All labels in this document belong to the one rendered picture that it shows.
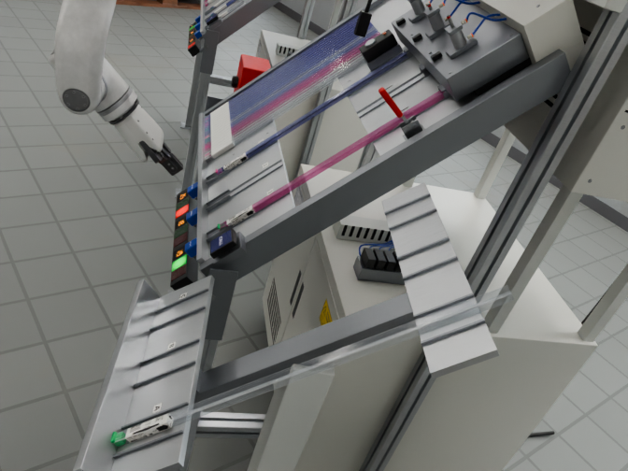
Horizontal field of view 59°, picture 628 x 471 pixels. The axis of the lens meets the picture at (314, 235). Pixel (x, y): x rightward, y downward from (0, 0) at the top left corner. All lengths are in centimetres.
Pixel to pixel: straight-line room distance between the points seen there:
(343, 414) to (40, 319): 103
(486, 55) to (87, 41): 67
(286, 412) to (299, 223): 33
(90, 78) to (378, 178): 54
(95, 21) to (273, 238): 49
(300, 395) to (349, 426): 64
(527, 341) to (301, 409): 70
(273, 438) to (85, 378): 99
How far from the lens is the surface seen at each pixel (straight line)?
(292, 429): 87
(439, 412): 149
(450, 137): 97
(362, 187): 97
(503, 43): 99
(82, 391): 176
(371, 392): 136
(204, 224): 113
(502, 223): 107
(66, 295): 203
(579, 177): 114
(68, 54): 109
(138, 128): 119
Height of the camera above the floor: 136
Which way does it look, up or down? 32 degrees down
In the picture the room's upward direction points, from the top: 18 degrees clockwise
